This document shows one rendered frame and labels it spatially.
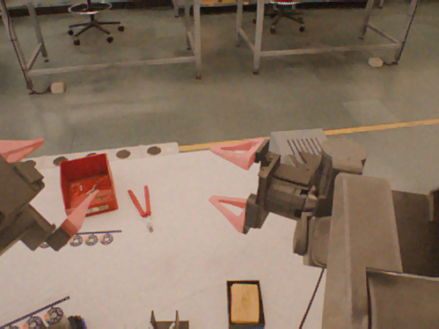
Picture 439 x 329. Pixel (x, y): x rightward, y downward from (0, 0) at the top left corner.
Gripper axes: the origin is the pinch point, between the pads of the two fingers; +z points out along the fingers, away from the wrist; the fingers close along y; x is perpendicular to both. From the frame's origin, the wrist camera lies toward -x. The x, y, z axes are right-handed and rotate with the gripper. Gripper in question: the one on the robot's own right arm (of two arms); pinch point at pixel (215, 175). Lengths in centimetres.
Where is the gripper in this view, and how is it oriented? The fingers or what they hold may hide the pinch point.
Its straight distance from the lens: 55.9
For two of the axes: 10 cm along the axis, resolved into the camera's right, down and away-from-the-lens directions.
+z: -8.9, -2.6, 3.6
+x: -4.5, 4.8, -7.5
